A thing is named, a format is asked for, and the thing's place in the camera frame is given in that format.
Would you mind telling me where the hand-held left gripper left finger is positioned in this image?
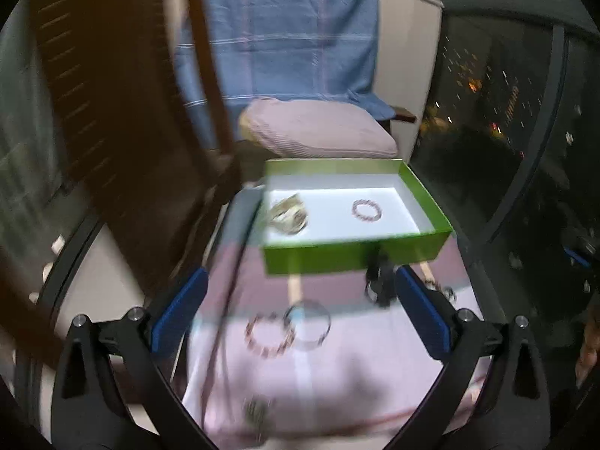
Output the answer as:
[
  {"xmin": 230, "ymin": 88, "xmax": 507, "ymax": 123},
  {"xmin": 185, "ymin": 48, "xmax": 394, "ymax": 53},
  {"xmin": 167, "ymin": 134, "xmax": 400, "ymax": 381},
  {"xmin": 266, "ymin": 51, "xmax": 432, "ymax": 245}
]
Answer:
[{"xmin": 49, "ymin": 266, "xmax": 221, "ymax": 450}]

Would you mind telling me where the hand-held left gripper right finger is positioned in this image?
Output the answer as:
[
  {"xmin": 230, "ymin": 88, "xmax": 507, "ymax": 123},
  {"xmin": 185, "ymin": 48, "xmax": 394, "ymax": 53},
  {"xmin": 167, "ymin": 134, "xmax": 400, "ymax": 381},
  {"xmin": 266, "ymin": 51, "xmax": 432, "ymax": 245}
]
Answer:
[{"xmin": 389, "ymin": 266, "xmax": 550, "ymax": 450}]

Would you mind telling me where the small silver ring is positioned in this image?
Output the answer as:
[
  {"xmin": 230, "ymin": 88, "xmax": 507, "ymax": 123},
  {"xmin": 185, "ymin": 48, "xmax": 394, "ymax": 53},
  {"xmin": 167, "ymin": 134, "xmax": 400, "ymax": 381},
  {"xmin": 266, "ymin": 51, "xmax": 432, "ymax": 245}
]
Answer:
[{"xmin": 422, "ymin": 279, "xmax": 458, "ymax": 303}]

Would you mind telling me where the black bracelet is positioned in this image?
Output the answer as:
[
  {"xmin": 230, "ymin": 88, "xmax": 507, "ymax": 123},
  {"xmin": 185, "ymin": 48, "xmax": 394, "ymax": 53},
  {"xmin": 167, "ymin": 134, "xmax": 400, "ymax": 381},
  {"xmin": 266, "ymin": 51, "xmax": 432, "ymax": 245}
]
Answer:
[{"xmin": 364, "ymin": 250, "xmax": 399, "ymax": 309}]

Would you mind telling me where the clear bangle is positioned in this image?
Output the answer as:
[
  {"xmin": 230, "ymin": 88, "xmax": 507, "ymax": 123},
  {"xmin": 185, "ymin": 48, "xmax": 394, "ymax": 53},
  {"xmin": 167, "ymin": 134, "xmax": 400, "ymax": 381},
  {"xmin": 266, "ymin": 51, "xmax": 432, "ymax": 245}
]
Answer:
[{"xmin": 282, "ymin": 301, "xmax": 332, "ymax": 351}]

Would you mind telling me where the green cardboard box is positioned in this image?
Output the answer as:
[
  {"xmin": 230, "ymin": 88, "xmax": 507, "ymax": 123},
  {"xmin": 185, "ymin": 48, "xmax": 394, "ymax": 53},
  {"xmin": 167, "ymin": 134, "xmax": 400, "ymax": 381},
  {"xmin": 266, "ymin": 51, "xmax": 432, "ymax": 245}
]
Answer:
[{"xmin": 260, "ymin": 158, "xmax": 455, "ymax": 276}]

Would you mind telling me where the pink cloth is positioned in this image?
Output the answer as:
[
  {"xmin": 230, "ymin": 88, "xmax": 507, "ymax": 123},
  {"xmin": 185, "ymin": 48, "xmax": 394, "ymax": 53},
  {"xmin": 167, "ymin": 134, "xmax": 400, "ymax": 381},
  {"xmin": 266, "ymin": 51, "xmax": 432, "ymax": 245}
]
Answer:
[{"xmin": 180, "ymin": 187, "xmax": 488, "ymax": 448}]

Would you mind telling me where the small gold trinket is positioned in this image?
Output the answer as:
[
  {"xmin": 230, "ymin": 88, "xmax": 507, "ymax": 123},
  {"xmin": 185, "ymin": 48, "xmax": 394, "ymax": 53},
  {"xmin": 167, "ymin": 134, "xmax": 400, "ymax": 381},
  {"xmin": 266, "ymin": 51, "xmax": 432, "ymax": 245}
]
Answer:
[{"xmin": 244, "ymin": 396, "xmax": 275, "ymax": 437}]

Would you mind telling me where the dark glass window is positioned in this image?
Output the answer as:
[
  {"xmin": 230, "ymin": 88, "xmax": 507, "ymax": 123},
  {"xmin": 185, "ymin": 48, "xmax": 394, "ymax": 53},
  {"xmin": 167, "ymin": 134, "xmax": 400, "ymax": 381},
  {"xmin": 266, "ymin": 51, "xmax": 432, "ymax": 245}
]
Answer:
[{"xmin": 412, "ymin": 0, "xmax": 600, "ymax": 385}]

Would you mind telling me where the pink cushion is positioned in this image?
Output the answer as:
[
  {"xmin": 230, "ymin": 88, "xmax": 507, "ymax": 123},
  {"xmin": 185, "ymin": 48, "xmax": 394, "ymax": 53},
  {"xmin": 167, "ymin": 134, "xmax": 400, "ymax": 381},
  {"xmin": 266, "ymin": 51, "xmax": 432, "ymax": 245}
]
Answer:
[{"xmin": 238, "ymin": 97, "xmax": 399, "ymax": 159}]

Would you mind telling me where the blue plaid cloth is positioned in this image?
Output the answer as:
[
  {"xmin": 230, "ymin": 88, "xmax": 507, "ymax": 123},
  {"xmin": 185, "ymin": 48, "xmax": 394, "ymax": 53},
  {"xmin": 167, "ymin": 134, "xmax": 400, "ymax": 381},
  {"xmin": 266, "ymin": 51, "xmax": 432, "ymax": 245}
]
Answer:
[{"xmin": 174, "ymin": 0, "xmax": 395, "ymax": 148}]

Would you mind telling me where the brown bead bracelet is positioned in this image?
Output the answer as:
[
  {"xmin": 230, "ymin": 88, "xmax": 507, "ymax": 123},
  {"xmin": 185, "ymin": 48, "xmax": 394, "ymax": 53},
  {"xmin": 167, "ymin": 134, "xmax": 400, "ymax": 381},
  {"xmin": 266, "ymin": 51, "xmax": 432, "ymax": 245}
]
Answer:
[{"xmin": 244, "ymin": 312, "xmax": 297, "ymax": 361}]

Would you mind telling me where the reddish bead bracelet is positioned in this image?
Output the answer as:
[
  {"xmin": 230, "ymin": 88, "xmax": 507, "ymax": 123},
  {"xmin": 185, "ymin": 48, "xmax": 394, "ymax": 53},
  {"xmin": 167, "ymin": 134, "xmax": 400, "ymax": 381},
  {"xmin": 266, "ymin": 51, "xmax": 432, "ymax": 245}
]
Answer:
[{"xmin": 351, "ymin": 199, "xmax": 383, "ymax": 222}]

